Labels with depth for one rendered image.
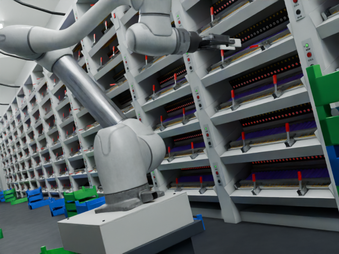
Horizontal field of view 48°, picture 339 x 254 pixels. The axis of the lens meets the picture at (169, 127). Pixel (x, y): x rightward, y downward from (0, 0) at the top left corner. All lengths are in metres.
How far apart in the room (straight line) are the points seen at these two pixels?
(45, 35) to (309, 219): 1.24
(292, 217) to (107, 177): 0.83
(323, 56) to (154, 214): 0.77
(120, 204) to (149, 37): 0.54
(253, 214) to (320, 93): 1.18
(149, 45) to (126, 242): 0.61
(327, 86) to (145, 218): 0.67
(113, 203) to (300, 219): 0.80
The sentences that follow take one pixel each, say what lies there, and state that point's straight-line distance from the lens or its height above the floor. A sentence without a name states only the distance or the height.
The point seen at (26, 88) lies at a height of 1.68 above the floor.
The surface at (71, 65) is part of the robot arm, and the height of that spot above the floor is 0.86.
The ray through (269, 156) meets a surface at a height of 0.31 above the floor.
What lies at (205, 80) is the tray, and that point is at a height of 0.72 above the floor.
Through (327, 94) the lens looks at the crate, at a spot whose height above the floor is 0.50.
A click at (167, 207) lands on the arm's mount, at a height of 0.28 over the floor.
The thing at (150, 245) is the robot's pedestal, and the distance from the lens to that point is 1.18.
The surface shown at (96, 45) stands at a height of 1.32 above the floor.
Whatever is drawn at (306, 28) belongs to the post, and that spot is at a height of 0.74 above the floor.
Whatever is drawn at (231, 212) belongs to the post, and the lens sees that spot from 1.95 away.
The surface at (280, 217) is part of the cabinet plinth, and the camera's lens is 1.77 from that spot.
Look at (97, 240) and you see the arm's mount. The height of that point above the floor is 0.25.
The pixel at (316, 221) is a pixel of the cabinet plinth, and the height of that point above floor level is 0.03.
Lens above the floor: 0.49
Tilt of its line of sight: 1 degrees up
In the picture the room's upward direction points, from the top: 14 degrees counter-clockwise
